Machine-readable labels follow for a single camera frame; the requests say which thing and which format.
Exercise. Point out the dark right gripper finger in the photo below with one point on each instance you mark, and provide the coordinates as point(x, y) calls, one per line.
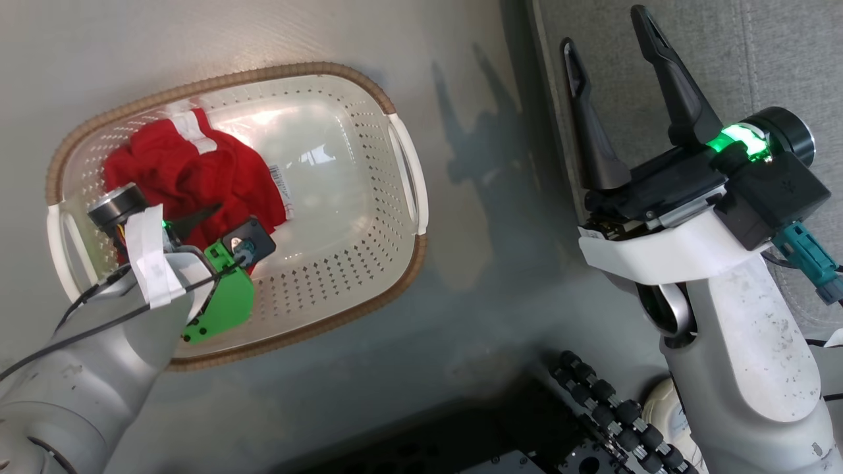
point(685, 99)
point(593, 145)

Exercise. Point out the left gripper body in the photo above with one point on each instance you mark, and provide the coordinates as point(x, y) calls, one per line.
point(155, 257)

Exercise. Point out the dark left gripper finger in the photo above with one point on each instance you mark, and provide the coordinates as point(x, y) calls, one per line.
point(197, 222)

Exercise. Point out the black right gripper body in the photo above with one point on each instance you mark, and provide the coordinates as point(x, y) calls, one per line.
point(665, 184)

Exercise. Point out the red cloth garment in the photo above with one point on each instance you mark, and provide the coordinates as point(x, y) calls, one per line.
point(197, 171)

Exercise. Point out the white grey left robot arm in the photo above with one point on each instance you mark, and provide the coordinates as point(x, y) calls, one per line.
point(79, 382)

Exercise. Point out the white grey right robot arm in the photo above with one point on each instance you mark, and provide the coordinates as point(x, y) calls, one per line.
point(757, 355)

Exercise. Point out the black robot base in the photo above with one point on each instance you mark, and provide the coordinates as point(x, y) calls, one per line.
point(500, 434)

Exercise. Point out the cream perforated laundry basket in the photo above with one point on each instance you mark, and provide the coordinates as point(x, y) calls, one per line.
point(342, 217)

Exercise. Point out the black roller omni wheel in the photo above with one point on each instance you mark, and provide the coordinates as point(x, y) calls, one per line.
point(612, 415)

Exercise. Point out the green left wrist camera mount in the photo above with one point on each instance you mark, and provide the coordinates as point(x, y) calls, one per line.
point(227, 296)

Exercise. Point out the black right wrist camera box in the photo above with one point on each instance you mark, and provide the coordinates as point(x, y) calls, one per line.
point(774, 197)

